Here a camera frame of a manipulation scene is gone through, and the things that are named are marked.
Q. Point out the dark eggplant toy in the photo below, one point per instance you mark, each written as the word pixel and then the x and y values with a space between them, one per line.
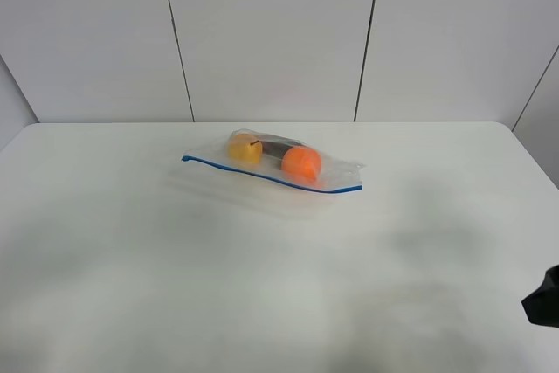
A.
pixel 276 146

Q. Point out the yellow pear toy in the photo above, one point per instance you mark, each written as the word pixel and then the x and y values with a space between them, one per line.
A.
pixel 245 148

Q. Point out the clear zip bag blue seal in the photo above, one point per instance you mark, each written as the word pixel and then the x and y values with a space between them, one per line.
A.
pixel 207 171

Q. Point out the orange ball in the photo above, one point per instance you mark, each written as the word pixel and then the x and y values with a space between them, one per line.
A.
pixel 302 164

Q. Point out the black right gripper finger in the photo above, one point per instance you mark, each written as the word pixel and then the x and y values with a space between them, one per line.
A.
pixel 542 306

